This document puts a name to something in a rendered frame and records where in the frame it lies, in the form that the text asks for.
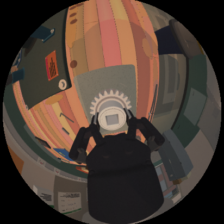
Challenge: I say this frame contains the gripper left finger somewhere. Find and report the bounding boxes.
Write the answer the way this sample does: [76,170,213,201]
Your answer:
[68,111,102,165]

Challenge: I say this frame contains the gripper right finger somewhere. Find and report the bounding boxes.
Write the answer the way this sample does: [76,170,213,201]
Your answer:
[122,107,166,152]

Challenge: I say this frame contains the cream change gear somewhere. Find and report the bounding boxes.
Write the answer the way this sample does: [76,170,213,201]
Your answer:
[89,88,132,131]

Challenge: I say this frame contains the grey speckled tray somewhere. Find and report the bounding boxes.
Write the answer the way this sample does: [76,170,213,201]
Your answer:
[73,64,138,136]

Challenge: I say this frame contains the blue book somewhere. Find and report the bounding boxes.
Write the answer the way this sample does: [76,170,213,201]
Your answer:
[52,147,75,162]

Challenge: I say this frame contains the orange-red flat box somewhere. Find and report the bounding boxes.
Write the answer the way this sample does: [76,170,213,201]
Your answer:
[75,166,89,175]

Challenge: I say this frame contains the grey hex key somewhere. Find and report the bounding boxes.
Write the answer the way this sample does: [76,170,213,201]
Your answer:
[59,112,74,123]

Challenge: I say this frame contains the grey metal cabinet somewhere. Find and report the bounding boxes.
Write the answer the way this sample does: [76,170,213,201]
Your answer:
[157,129,194,182]

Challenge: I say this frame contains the thin dark rod tool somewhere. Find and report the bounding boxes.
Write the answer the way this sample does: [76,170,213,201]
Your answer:
[148,84,158,122]

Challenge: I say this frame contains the black flat file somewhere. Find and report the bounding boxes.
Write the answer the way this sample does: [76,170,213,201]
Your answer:
[34,136,52,150]

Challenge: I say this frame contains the dark green cupboard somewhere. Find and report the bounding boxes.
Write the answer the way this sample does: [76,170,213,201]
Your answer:
[182,54,208,126]

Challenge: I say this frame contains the white notice sheet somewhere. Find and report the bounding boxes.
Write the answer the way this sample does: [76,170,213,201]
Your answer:
[33,184,55,209]
[58,191,82,215]

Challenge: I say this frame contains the cream round knob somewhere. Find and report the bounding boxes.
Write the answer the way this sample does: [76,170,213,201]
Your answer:
[58,79,68,90]

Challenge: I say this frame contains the orange box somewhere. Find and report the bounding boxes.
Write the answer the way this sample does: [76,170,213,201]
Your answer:
[8,144,24,175]

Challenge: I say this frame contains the orange plate with black bars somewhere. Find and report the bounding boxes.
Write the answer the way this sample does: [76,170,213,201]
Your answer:
[45,49,59,82]

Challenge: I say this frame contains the dark green machine base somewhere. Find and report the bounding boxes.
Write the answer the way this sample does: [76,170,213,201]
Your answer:
[18,7,72,111]

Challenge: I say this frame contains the dark blue block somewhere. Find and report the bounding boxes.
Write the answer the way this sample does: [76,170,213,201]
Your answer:
[11,67,26,85]
[29,25,55,43]

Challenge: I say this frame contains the dark brown round stool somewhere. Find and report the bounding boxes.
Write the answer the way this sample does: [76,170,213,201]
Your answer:
[168,18,202,60]

